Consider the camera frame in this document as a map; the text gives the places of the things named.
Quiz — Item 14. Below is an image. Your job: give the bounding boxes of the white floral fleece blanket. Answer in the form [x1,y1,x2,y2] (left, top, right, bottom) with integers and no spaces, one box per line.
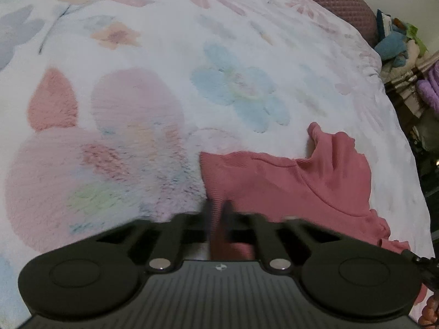
[1,0,434,328]

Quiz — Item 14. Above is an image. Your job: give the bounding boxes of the purple fabric item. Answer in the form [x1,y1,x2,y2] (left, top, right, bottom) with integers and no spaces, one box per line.
[416,52,439,115]

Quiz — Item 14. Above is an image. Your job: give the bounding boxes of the pink ribbed small garment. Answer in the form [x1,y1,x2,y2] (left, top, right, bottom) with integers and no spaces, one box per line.
[199,121,429,316]

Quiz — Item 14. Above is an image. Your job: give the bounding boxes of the blue plush toy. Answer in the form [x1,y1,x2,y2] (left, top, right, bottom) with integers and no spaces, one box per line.
[374,10,426,68]

